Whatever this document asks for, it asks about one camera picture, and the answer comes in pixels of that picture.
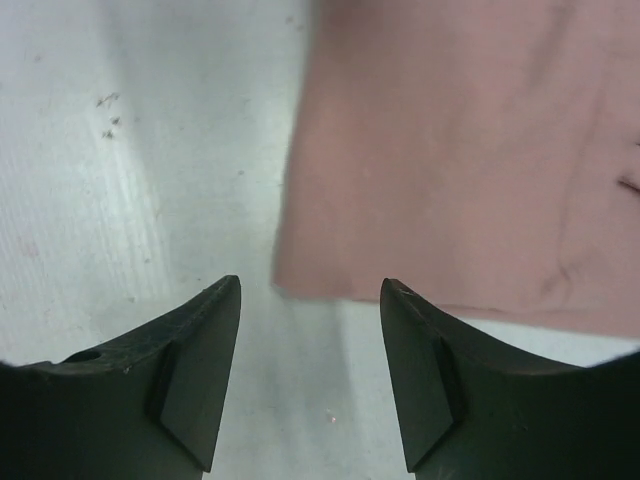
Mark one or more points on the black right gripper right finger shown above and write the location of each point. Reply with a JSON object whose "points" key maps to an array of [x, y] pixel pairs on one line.
{"points": [[470, 406]]}

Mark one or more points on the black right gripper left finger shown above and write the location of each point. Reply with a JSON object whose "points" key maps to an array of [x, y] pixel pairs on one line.
{"points": [[144, 405]]}

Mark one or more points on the pink graphic t shirt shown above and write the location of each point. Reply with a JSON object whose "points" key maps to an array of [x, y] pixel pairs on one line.
{"points": [[485, 153]]}

